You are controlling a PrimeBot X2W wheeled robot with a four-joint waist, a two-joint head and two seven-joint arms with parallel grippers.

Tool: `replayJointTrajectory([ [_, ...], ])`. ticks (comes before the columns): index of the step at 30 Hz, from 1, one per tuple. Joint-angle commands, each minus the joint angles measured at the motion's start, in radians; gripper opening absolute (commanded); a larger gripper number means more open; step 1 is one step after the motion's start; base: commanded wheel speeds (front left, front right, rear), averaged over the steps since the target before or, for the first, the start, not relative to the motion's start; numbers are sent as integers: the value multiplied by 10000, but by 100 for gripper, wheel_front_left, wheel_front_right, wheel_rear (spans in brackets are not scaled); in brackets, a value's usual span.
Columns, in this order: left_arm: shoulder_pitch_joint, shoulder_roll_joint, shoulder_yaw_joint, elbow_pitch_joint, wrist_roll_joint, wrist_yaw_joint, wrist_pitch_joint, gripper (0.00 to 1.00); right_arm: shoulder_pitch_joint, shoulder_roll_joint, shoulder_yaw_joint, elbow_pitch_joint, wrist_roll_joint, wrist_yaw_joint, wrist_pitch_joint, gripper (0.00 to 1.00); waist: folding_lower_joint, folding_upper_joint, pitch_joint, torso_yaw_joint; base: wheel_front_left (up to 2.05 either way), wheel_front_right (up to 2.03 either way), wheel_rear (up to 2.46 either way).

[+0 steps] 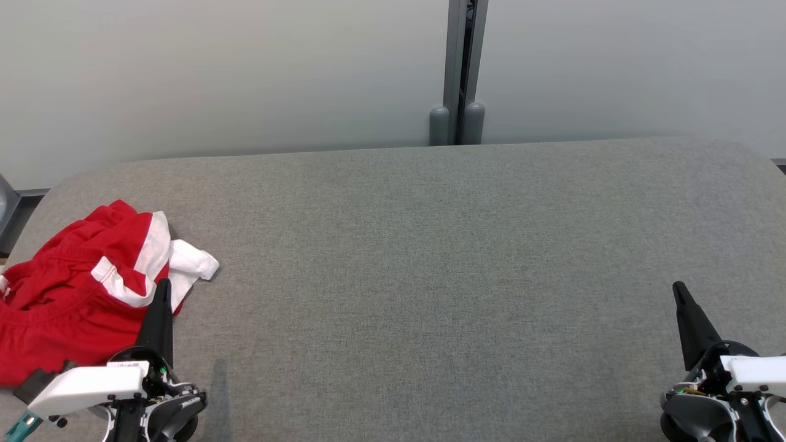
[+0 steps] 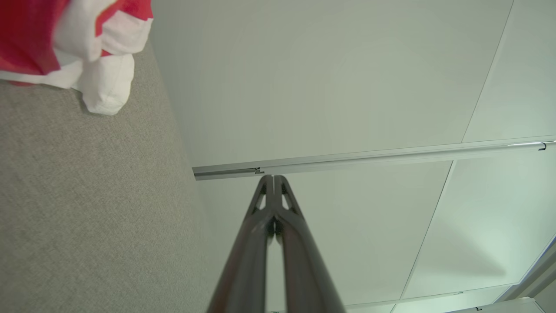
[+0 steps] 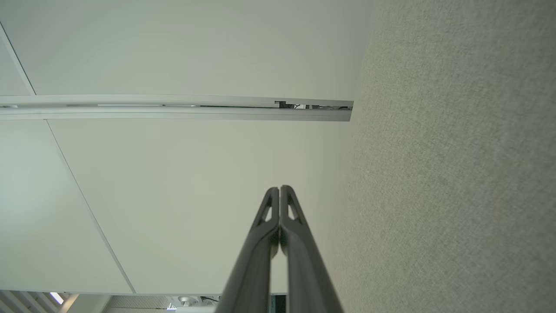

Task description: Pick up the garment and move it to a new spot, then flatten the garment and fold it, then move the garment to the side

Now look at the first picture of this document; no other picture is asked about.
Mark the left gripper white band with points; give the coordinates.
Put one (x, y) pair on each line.
(92, 383)

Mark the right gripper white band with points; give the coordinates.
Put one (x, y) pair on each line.
(755, 371)

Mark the red Bulls basketball jersey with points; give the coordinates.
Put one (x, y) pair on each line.
(61, 344)

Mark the grey fabric sofa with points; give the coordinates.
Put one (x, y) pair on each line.
(430, 276)

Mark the grey partition base rail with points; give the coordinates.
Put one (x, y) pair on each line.
(24, 215)

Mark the grey metal partition post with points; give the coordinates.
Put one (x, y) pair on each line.
(455, 73)

